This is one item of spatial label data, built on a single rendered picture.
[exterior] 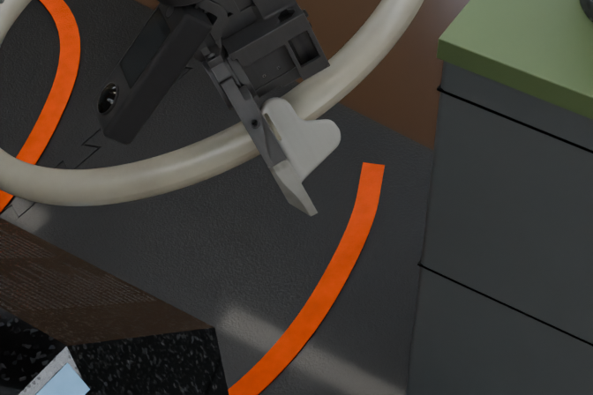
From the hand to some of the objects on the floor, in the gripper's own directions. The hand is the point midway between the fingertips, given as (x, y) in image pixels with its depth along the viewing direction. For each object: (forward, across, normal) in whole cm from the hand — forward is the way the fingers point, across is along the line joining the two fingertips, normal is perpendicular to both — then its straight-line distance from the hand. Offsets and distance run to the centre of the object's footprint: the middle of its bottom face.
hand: (276, 167), depth 102 cm
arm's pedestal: (+125, +62, -23) cm, 141 cm away
